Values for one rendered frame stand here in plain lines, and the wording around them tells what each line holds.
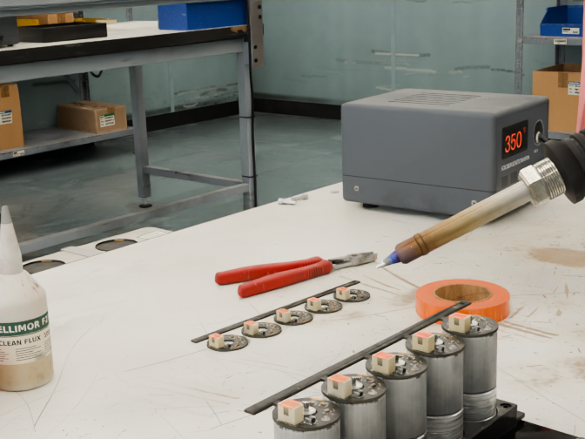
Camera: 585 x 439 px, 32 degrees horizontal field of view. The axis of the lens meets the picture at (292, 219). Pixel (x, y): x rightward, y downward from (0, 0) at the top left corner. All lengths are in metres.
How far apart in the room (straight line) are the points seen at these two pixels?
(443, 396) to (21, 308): 0.24
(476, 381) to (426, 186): 0.43
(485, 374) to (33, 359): 0.25
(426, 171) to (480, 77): 4.79
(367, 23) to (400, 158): 5.18
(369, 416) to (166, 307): 0.31
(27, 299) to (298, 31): 5.88
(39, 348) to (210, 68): 5.88
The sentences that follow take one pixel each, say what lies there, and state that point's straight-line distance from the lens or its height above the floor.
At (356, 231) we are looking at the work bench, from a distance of 0.84.
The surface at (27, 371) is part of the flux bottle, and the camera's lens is 0.57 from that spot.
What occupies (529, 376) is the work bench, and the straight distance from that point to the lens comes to 0.56.
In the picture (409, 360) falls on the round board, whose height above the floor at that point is 0.81.
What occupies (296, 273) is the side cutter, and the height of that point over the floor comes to 0.76.
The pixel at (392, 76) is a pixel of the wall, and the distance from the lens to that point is 5.97.
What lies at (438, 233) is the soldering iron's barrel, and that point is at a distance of 0.37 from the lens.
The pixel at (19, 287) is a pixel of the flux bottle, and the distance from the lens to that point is 0.56.
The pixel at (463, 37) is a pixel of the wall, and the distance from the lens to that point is 5.69.
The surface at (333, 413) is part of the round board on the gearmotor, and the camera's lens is 0.37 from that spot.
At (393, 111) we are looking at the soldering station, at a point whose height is 0.84.
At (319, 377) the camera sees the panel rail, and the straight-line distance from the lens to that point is 0.40.
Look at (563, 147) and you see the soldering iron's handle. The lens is 0.37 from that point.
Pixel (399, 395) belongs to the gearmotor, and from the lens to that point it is 0.41.
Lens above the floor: 0.97
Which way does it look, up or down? 15 degrees down
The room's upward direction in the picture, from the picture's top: 2 degrees counter-clockwise
